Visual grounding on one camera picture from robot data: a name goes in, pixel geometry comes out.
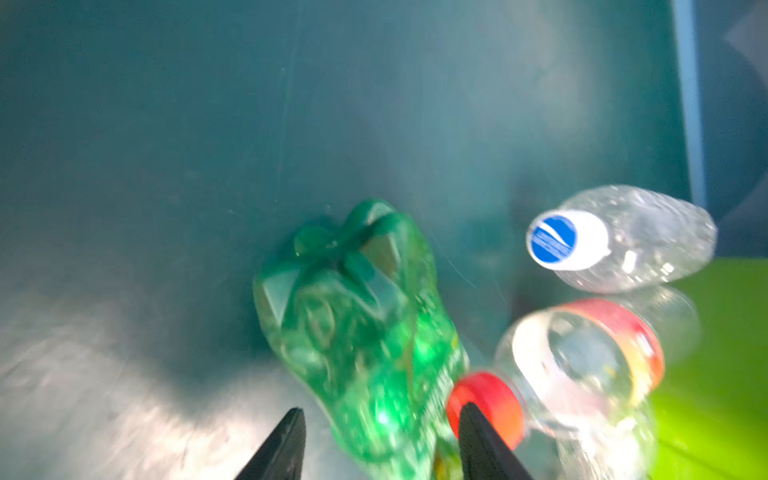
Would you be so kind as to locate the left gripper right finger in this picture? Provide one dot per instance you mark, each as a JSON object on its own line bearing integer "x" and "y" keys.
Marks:
{"x": 484, "y": 455}

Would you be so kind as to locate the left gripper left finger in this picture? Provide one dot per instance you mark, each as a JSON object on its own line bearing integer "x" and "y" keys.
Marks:
{"x": 281, "y": 455}

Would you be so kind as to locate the crushed green bottle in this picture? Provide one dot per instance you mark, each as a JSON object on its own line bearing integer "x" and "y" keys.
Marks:
{"x": 354, "y": 313}

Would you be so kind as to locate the green plastic trash bin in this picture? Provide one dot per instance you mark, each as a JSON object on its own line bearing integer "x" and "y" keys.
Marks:
{"x": 711, "y": 408}

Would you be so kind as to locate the clear bottle red label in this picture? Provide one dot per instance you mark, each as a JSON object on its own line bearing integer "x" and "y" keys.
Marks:
{"x": 567, "y": 390}

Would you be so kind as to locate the clear bottle white cap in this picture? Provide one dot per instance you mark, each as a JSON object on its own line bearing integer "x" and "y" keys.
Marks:
{"x": 618, "y": 238}

